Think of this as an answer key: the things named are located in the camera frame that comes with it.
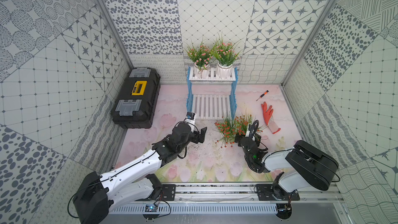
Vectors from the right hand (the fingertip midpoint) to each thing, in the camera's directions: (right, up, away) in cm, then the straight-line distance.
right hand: (245, 133), depth 91 cm
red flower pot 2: (-4, +6, -5) cm, 9 cm away
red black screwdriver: (+21, +25, +25) cm, 41 cm away
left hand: (-25, +6, -15) cm, 30 cm away
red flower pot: (-12, +5, -13) cm, 19 cm away
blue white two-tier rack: (-18, +21, +20) cm, 35 cm away
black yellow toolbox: (-64, +17, -5) cm, 66 cm away
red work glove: (+18, +7, +9) cm, 22 cm away
